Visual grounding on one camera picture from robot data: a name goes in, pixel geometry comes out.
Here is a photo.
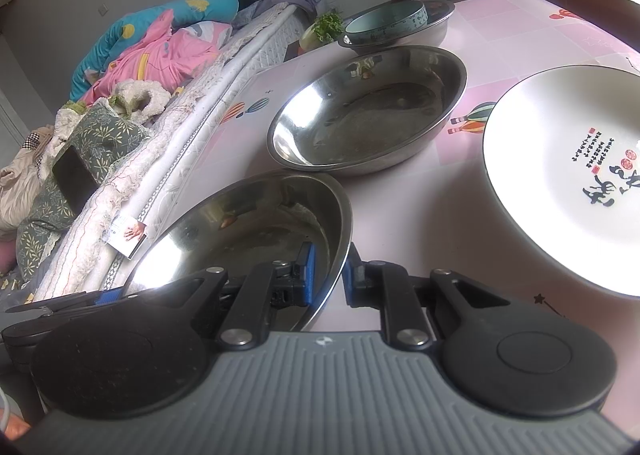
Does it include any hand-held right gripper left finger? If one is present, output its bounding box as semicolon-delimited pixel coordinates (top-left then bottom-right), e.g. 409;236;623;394
145;241;317;352

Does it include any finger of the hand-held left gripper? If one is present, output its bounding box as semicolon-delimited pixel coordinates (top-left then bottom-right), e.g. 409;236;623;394
5;285;126;316
0;322;51;371

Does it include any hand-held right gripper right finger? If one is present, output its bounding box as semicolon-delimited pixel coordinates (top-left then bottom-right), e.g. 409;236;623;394
345;242;503;351

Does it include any shallow steel plate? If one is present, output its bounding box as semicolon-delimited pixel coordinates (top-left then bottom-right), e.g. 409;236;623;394
122;172;353;333

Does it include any teal ceramic bowl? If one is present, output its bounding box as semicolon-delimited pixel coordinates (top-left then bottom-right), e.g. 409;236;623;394
344;2;429;46

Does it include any paper tag card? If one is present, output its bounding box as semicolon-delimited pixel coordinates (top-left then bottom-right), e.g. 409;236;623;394
102;215;150;261

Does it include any beige garment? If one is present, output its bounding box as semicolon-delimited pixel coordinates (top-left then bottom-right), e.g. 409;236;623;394
0;130;56;236

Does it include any large steel basin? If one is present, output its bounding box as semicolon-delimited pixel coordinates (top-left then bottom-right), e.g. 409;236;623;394
266;45;467;178

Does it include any green leaf print pillow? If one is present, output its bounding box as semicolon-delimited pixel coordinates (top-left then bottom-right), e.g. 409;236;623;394
15;102;151;281

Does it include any white fleece cloth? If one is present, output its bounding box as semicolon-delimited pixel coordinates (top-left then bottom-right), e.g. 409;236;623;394
52;78;173;146

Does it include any white quilted mattress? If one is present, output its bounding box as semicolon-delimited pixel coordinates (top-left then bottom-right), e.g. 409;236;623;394
30;2;321;306

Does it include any white ceramic plate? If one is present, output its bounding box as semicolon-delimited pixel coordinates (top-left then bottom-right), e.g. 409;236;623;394
482;65;640;298

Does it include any napa cabbage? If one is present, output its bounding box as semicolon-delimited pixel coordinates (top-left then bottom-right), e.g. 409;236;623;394
300;10;345;53

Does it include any pink printed tablecloth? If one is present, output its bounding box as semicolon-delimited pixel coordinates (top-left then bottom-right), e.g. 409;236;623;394
100;0;640;431

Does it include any pink and teal bedding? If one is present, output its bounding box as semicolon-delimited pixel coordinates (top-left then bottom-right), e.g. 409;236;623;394
69;0;241;103

